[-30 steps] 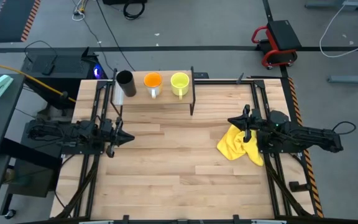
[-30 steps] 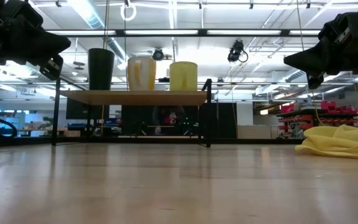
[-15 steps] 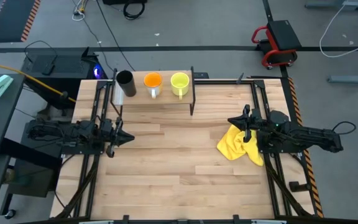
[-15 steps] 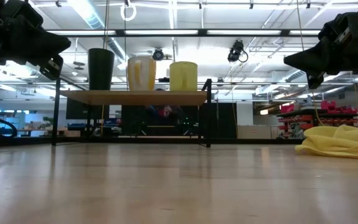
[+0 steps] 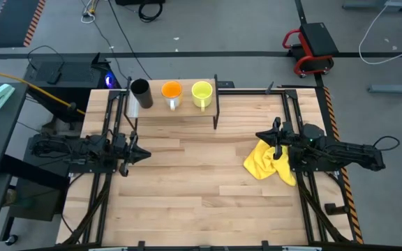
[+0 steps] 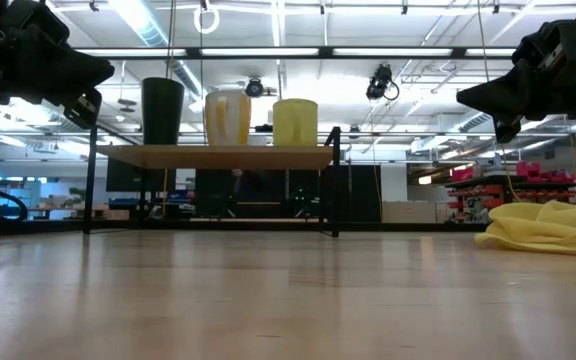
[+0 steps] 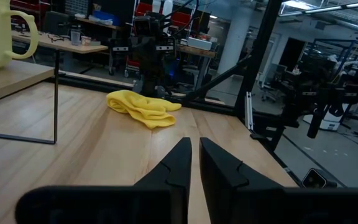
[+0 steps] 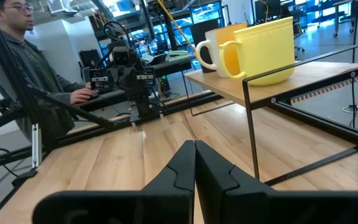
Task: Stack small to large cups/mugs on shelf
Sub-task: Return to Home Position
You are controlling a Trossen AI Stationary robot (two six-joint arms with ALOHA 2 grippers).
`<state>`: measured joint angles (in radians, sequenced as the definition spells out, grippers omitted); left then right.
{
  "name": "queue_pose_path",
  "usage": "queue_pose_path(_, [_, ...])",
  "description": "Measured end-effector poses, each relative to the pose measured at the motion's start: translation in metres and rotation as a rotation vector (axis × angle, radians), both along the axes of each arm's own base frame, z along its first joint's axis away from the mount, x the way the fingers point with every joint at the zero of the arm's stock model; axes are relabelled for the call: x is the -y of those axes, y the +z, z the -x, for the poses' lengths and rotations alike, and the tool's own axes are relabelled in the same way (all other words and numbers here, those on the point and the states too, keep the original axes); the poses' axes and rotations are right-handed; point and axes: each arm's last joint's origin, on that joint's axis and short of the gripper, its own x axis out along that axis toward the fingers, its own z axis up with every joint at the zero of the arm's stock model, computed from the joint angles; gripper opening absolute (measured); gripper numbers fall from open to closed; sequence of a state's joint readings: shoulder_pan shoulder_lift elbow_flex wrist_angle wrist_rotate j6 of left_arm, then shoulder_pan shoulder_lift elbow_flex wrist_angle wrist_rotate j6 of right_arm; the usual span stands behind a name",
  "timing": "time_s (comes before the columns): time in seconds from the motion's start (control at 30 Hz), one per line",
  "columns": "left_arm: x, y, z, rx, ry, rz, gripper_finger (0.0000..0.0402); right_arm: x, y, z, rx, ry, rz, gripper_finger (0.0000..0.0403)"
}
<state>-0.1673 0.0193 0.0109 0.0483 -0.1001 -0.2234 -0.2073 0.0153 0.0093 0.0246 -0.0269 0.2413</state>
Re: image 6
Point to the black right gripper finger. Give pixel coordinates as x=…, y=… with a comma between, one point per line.
x=503, y=95

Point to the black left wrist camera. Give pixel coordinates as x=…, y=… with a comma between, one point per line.
x=84, y=109

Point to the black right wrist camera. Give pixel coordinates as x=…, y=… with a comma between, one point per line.
x=507, y=131

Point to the yellow-green mug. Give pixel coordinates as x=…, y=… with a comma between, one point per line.
x=295, y=122

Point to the beige low cabinet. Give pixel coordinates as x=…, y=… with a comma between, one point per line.
x=408, y=212

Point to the yellow cloth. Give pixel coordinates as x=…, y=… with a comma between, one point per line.
x=543, y=230

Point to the rack with red bins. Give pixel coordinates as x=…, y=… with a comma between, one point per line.
x=508, y=192

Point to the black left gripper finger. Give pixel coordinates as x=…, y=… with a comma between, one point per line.
x=68, y=75

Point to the black metal table frame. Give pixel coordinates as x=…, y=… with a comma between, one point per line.
x=393, y=226

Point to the black cup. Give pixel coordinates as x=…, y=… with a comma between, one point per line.
x=163, y=112

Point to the potted plant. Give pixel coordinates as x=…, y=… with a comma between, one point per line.
x=76, y=196

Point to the wooden shelf with black frame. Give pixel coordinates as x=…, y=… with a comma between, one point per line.
x=218, y=156

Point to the black ceiling camera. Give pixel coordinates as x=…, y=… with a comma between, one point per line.
x=254, y=88
x=380, y=82

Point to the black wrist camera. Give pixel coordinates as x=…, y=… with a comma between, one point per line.
x=84, y=109
x=507, y=131

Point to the black cabinet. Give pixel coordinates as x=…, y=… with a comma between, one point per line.
x=358, y=195

